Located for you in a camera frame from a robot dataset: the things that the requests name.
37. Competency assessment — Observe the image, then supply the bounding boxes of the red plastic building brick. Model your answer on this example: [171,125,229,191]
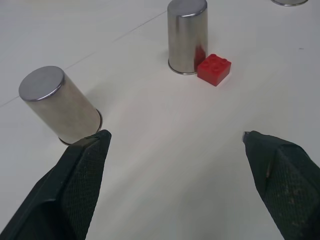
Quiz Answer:
[196,53,232,87]

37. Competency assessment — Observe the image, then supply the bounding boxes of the inverted stainless steel cup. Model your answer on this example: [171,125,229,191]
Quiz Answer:
[18,65,104,146]
[270,0,309,7]
[166,0,209,76]

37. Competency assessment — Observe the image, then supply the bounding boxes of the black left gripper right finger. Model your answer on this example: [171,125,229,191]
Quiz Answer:
[241,130,320,240]

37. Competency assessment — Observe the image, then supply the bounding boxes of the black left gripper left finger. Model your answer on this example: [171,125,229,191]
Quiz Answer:
[0,129,112,240]

